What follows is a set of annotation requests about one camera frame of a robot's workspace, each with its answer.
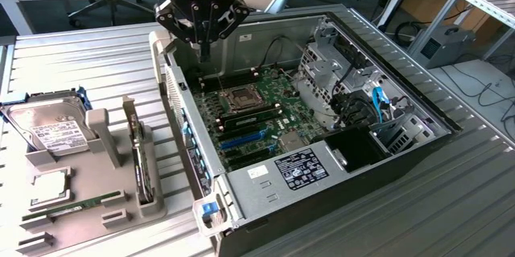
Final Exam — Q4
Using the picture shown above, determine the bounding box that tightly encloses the coiled black cable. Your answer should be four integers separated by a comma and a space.
395, 21, 422, 43

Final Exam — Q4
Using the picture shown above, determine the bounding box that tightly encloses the silver CPU chip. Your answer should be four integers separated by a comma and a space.
31, 174, 69, 205

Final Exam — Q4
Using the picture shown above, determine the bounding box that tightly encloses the black floor cable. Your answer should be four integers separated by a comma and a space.
436, 65, 515, 122

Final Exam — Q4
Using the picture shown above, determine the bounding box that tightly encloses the black power wire bundle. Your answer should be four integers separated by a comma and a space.
329, 89, 381, 130

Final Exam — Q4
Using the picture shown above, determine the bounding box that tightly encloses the green RAM stick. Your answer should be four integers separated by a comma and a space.
21, 192, 121, 221

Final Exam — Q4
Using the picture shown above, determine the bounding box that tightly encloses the grey control box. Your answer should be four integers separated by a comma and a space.
416, 24, 478, 70

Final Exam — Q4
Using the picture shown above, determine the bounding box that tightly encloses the blue data wire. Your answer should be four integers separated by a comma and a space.
372, 86, 389, 125

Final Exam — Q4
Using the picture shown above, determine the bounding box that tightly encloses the grey plastic parts rack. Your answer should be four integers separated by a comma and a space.
13, 95, 169, 255

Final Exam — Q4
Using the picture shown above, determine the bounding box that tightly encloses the silver perforated drive cage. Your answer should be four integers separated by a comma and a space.
297, 17, 389, 122

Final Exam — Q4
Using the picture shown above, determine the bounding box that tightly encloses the long black looped wire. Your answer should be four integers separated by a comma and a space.
256, 36, 303, 72

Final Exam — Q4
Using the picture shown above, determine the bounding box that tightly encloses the graphics card with metal bracket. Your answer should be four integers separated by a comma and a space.
123, 95, 156, 206

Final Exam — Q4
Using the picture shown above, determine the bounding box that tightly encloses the metal CPU socket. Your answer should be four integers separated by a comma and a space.
217, 83, 268, 116

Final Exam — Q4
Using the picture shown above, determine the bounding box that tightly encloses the office chair star base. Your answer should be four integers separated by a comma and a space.
65, 0, 156, 27

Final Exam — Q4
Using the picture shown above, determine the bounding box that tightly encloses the dark RAM stick with label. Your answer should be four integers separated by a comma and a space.
221, 110, 283, 129

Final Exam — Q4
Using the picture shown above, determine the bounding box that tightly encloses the thin black wire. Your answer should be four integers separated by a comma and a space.
333, 35, 367, 92

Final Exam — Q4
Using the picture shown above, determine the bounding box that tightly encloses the blue disk caddy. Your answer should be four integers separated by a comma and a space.
0, 86, 95, 152

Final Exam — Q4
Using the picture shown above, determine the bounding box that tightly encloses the aluminium profile frame table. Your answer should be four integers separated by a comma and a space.
406, 0, 515, 62

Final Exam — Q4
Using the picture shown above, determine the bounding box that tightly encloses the open black PC case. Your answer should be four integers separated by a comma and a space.
148, 11, 463, 257

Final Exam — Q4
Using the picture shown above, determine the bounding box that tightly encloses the long black expansion slot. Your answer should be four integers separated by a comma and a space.
224, 144, 271, 163
216, 123, 263, 142
228, 151, 276, 170

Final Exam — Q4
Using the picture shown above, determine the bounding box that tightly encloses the black plastic fan shroud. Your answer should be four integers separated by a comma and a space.
323, 124, 395, 175

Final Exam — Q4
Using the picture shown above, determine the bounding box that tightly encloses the green motherboard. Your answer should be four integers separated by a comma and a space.
192, 65, 325, 175

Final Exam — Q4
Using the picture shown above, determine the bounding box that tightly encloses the black RAM slot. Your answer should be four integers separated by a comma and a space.
201, 74, 260, 88
201, 77, 261, 92
200, 71, 259, 85
200, 68, 259, 82
216, 106, 283, 126
217, 113, 285, 133
215, 103, 283, 122
217, 110, 284, 130

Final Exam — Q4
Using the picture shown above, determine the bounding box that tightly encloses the silver disk bay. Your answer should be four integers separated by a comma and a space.
368, 112, 450, 157

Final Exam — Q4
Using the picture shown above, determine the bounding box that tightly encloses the grey power supply unit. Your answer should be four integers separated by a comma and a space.
223, 139, 355, 221

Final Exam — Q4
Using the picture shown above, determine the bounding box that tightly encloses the silver chipset heatsink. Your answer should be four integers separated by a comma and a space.
279, 135, 309, 154

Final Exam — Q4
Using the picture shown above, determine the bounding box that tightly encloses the blue expansion slot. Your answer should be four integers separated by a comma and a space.
219, 131, 265, 150

